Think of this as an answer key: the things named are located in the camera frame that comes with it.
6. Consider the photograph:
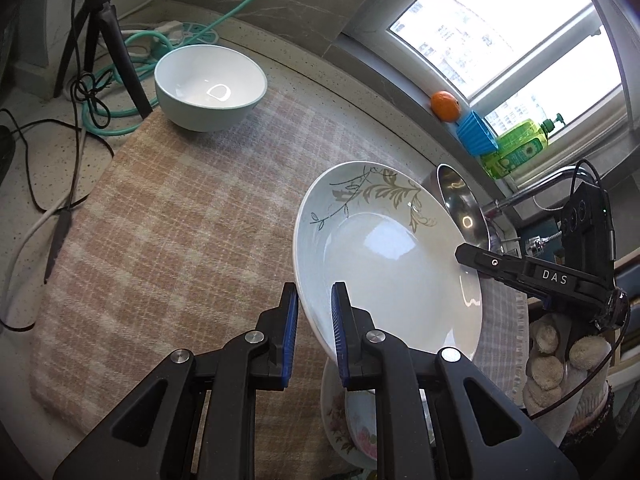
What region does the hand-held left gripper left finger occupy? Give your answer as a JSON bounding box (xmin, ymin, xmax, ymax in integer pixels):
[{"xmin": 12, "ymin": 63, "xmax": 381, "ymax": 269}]
[{"xmin": 52, "ymin": 282, "xmax": 301, "ymax": 480}]

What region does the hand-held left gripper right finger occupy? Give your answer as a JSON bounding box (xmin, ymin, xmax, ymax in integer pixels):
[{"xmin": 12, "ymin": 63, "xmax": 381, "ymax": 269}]
[{"xmin": 331, "ymin": 281, "xmax": 566, "ymax": 480}]

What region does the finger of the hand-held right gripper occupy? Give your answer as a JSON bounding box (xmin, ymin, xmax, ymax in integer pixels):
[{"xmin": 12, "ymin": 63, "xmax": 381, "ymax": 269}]
[{"xmin": 455, "ymin": 243, "xmax": 523, "ymax": 286}]

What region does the large steel bowl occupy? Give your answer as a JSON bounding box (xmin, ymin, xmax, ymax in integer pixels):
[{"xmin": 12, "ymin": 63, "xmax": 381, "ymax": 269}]
[{"xmin": 422, "ymin": 162, "xmax": 493, "ymax": 253}]

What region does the large pink floral plate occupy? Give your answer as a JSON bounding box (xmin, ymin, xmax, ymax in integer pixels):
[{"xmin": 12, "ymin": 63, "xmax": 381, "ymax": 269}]
[{"xmin": 320, "ymin": 357, "xmax": 378, "ymax": 473}]

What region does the white leaf-pattern plate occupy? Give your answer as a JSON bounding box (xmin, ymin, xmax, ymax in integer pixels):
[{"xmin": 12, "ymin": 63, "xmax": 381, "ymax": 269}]
[{"xmin": 292, "ymin": 161, "xmax": 483, "ymax": 361}]

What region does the small pink floral plate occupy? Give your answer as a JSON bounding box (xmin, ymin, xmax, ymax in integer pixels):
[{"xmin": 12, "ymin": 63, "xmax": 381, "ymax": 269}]
[{"xmin": 344, "ymin": 389, "xmax": 379, "ymax": 466}]

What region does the light blue ceramic bowl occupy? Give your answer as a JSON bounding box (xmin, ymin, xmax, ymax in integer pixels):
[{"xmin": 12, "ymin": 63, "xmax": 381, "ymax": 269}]
[{"xmin": 154, "ymin": 45, "xmax": 268, "ymax": 133}]

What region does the person's right hand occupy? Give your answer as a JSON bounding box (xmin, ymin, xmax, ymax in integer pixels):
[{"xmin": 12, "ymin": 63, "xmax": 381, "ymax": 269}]
[{"xmin": 522, "ymin": 314, "xmax": 612, "ymax": 428}]

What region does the chrome flexible faucet sprayer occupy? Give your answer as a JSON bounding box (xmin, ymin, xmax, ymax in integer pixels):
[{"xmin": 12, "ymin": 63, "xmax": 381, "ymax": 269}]
[{"xmin": 520, "ymin": 232, "xmax": 563, "ymax": 261}]

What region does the chrome faucet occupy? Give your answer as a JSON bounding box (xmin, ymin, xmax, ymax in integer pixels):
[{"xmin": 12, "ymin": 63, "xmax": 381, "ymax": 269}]
[{"xmin": 482, "ymin": 167, "xmax": 596, "ymax": 221}]

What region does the green dish soap bottle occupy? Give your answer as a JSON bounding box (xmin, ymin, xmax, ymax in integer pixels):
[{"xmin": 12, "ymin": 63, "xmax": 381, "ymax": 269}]
[{"xmin": 481, "ymin": 112, "xmax": 566, "ymax": 181}]

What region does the blue fluted cup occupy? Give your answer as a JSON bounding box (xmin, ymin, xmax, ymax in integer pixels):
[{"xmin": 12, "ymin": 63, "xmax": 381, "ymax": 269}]
[{"xmin": 456, "ymin": 110, "xmax": 501, "ymax": 157}]

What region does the pink plaid cloth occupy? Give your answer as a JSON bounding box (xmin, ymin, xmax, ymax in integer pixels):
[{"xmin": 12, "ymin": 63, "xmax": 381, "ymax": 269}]
[{"xmin": 30, "ymin": 91, "xmax": 530, "ymax": 480}]

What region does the orange tangerine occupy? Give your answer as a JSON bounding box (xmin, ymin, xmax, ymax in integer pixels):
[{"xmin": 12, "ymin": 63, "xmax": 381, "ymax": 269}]
[{"xmin": 431, "ymin": 90, "xmax": 462, "ymax": 122}]

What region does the white framed window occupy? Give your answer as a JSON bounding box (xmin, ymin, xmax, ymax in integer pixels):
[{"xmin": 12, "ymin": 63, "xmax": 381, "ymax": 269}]
[{"xmin": 345, "ymin": 0, "xmax": 640, "ymax": 196}]

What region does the teal round power strip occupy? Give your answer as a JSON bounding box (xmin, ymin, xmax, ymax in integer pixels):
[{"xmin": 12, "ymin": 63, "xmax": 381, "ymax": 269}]
[{"xmin": 177, "ymin": 21, "xmax": 220, "ymax": 47}]

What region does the white plug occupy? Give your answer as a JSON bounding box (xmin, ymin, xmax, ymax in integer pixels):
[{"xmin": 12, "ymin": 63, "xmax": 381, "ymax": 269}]
[{"xmin": 147, "ymin": 19, "xmax": 185, "ymax": 38}]

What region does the black tripod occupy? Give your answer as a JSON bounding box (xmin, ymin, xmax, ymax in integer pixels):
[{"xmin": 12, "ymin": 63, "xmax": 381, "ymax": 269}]
[{"xmin": 52, "ymin": 0, "xmax": 153, "ymax": 121}]

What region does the black cable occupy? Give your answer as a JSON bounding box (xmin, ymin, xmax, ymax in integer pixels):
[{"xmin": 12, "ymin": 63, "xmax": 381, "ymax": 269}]
[{"xmin": 0, "ymin": 0, "xmax": 117, "ymax": 286}]

